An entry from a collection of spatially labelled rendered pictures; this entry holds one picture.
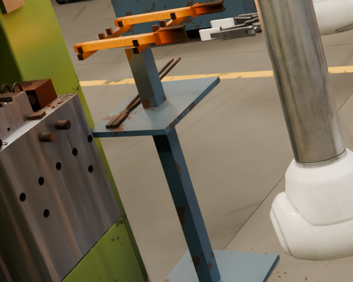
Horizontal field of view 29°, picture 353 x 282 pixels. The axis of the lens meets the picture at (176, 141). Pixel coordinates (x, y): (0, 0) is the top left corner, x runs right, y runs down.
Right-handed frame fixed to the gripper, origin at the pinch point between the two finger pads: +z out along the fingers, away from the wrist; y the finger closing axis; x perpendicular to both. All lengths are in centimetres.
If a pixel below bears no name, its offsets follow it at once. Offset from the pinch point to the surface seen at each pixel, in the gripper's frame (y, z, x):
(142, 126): -5.2, 30.9, -25.9
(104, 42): -1.4, 37.3, 1.2
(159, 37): -1.5, 17.6, 0.3
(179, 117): 1.2, 20.9, -26.5
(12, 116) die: -35, 51, -7
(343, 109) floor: 165, 27, -102
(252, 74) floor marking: 229, 107, -102
